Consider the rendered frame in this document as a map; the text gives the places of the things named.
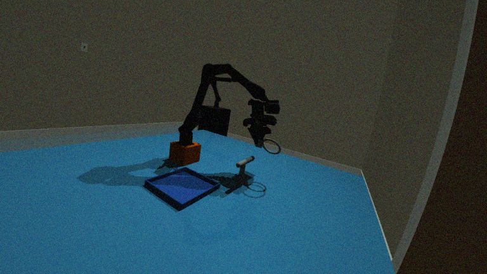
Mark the blue tray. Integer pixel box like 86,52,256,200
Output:
145,166,220,210

